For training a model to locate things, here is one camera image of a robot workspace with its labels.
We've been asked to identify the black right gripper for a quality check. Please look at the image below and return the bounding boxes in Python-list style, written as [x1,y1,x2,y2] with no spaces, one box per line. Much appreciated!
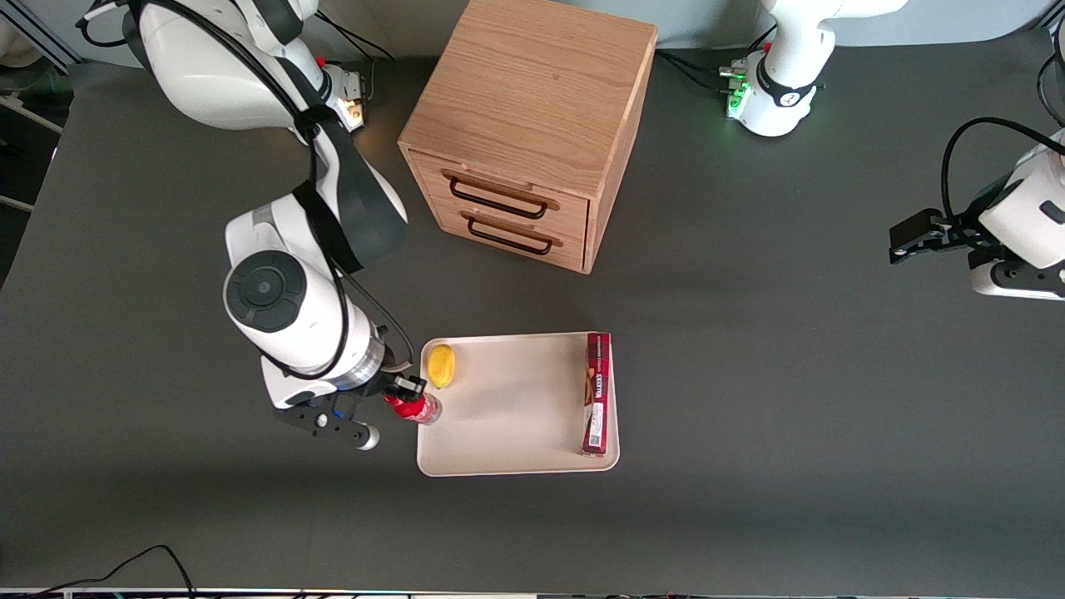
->
[363,370,428,408]

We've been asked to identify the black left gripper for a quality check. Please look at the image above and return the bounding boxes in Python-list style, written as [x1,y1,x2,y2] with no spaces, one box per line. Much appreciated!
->
[889,208,999,265]

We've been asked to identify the red coke bottle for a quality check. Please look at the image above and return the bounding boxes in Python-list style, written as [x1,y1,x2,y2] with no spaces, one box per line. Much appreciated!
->
[383,392,444,426]

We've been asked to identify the beige plastic tray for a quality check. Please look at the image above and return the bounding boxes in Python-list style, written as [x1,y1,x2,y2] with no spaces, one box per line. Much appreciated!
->
[416,332,622,478]

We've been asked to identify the yellow lemon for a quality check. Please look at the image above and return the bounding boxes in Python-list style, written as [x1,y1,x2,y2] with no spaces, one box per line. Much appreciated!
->
[427,344,458,390]

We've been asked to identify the wooden drawer front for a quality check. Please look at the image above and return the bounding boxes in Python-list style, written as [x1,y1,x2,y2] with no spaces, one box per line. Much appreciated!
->
[433,204,588,273]
[408,150,591,244]

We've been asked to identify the red snack box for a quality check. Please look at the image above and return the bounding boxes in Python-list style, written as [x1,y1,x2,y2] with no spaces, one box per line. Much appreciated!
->
[582,332,613,457]

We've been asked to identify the wooden drawer cabinet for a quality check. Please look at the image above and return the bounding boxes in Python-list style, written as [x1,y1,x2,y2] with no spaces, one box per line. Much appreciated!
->
[398,0,659,276]

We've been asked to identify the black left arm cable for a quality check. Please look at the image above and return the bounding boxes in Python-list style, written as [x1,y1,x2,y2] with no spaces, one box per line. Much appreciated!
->
[941,116,1065,220]

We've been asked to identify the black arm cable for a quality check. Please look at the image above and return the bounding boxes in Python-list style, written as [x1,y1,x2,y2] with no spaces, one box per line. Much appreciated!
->
[941,116,1065,220]
[77,0,416,382]

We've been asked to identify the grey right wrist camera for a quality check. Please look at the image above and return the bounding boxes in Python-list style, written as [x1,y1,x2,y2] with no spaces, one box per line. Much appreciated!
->
[273,398,382,453]

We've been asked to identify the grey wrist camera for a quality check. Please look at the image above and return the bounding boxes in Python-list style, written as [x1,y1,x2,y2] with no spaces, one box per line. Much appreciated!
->
[971,260,1065,301]
[273,398,382,453]

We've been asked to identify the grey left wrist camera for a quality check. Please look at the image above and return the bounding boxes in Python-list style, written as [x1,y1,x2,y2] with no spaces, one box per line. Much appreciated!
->
[971,260,1065,301]

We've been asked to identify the black metal drawer handle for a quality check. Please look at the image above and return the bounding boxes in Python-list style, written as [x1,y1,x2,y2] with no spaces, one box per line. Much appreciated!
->
[441,169,562,221]
[460,211,565,256]

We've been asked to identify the black looped cable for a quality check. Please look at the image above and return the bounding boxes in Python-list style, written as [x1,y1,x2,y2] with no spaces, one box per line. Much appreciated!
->
[1035,21,1065,130]

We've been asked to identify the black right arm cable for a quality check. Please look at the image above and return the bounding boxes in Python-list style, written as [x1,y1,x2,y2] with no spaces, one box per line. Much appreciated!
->
[77,0,416,382]

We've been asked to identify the black left base cables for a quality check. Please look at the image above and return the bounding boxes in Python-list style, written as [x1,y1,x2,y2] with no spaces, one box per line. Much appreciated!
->
[656,25,779,95]

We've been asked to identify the black base cables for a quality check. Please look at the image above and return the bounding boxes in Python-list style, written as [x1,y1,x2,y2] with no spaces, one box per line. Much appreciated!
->
[319,12,399,105]
[656,25,779,95]

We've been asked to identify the thin black table cable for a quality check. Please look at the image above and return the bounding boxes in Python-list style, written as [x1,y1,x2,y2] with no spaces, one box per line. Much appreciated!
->
[0,544,199,599]

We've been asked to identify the black right base cables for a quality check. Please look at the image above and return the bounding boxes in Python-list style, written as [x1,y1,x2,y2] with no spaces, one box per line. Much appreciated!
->
[319,12,399,105]

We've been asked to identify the white metal frame bar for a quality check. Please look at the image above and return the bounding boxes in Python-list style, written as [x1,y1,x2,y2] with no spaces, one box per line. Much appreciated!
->
[0,92,65,136]

